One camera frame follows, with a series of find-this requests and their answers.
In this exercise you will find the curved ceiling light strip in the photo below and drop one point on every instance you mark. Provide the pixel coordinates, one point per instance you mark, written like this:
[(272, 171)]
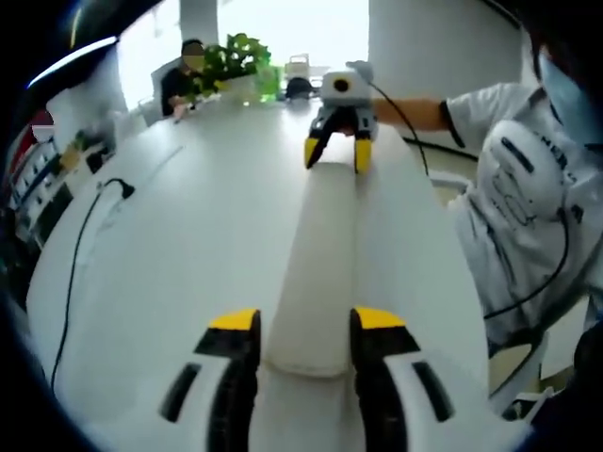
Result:
[(70, 59)]

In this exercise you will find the black rounded object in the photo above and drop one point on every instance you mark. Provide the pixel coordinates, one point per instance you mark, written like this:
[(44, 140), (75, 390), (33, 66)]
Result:
[(298, 88)]

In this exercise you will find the cardboard box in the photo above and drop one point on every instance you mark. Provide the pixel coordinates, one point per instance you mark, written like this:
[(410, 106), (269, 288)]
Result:
[(70, 153)]

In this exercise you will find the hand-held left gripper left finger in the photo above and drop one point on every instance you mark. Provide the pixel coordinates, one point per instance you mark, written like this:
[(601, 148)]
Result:
[(202, 391)]

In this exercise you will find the green potted plant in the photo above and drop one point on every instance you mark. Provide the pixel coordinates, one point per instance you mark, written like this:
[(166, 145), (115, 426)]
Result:
[(240, 56)]

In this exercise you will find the person's head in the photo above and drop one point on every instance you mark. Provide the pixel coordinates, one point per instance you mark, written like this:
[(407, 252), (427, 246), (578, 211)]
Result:
[(565, 28)]

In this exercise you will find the blue face mask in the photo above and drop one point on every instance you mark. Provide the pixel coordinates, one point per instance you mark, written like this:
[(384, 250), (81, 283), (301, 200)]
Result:
[(567, 106)]

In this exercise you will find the white towel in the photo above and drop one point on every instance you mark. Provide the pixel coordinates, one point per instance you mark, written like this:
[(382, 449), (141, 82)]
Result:
[(320, 263)]

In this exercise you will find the white chair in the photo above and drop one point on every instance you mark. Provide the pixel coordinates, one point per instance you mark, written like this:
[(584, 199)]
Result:
[(520, 372)]

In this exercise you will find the white storage shelf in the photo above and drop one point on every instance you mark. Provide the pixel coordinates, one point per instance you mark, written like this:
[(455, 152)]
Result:
[(33, 179)]

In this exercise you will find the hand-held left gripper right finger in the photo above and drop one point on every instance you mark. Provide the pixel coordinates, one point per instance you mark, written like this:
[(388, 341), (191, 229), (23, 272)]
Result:
[(400, 386)]

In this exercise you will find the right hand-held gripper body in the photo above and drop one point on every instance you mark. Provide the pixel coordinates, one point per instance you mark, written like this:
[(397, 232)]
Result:
[(344, 89)]

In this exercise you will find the green translucent container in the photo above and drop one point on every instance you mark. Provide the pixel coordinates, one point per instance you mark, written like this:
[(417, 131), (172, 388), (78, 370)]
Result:
[(267, 85)]

